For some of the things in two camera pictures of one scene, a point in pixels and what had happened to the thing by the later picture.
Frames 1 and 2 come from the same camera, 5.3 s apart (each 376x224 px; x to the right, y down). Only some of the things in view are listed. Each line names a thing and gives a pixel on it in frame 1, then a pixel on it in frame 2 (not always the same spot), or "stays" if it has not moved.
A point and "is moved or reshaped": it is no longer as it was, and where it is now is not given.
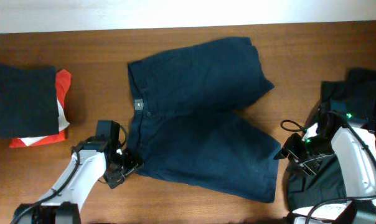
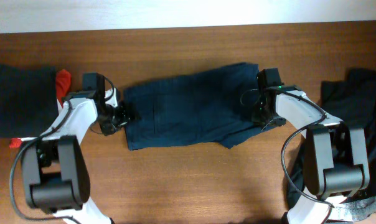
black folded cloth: [24, 101] stays
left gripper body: [126, 166] to [122, 115]
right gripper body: [296, 155] to [259, 113]
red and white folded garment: [63, 81] stays
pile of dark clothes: [362, 100] stays
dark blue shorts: [188, 127] is moved or reshaped
